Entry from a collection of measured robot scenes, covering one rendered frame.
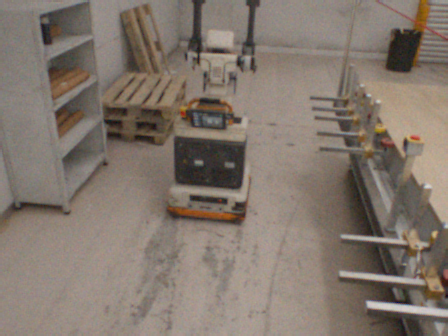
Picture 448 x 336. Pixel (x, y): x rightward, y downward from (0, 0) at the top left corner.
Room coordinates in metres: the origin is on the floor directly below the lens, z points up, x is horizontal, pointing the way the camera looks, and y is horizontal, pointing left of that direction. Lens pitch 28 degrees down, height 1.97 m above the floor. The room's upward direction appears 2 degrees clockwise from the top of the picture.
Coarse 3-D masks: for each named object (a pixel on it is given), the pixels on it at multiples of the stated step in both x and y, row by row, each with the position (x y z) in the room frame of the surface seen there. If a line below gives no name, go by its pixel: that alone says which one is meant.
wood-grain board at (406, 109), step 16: (384, 96) 3.38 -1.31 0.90; (400, 96) 3.40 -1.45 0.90; (416, 96) 3.42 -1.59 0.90; (432, 96) 3.44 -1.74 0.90; (384, 112) 2.99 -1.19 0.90; (400, 112) 3.00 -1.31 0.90; (416, 112) 3.02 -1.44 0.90; (432, 112) 3.04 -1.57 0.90; (400, 128) 2.68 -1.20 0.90; (416, 128) 2.69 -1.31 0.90; (432, 128) 2.71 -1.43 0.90; (400, 144) 2.41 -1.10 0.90; (432, 144) 2.43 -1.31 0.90; (416, 160) 2.19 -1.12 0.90; (432, 160) 2.20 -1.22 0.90; (416, 176) 1.99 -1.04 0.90; (432, 176) 2.00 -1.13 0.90; (432, 192) 1.83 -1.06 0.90; (432, 208) 1.69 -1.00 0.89
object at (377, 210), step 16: (352, 144) 2.82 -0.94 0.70; (352, 160) 2.66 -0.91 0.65; (368, 176) 2.34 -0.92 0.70; (368, 192) 2.14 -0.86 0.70; (368, 208) 2.05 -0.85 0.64; (384, 208) 1.97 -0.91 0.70; (384, 224) 1.82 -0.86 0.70; (384, 256) 1.63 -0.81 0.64; (400, 272) 1.45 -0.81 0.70; (416, 320) 1.17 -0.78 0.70
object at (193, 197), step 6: (186, 192) 2.75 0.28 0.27; (192, 192) 2.75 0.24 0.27; (186, 198) 2.74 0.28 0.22; (192, 198) 2.74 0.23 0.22; (198, 198) 2.73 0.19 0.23; (204, 198) 2.73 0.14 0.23; (210, 198) 2.72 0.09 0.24; (216, 198) 2.72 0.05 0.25; (222, 198) 2.71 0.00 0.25; (228, 198) 2.71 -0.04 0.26; (234, 198) 2.70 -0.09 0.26; (216, 204) 2.72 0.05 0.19; (222, 204) 2.71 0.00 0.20; (228, 204) 2.71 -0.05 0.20; (234, 204) 2.70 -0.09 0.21
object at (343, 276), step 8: (344, 272) 1.25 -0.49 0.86; (352, 272) 1.25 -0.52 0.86; (344, 280) 1.23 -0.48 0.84; (352, 280) 1.22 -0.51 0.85; (360, 280) 1.22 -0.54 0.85; (368, 280) 1.22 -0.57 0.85; (376, 280) 1.22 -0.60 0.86; (384, 280) 1.21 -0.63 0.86; (392, 280) 1.22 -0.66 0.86; (400, 280) 1.22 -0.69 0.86; (408, 280) 1.22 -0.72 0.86; (416, 280) 1.22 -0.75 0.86; (424, 280) 1.22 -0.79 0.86; (400, 288) 1.21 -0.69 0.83; (408, 288) 1.20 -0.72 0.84; (416, 288) 1.20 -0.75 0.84; (424, 288) 1.20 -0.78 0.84
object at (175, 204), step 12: (168, 192) 2.78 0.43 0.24; (180, 192) 2.76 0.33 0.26; (204, 192) 2.75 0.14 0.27; (216, 192) 2.75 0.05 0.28; (228, 192) 2.76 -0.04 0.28; (240, 192) 2.76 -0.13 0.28; (168, 204) 2.80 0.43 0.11; (180, 204) 2.75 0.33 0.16; (192, 204) 2.74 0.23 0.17; (204, 204) 2.73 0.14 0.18; (240, 204) 2.70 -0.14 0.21; (204, 216) 2.73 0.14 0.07; (216, 216) 2.71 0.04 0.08; (228, 216) 2.70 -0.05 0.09; (240, 216) 2.70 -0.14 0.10
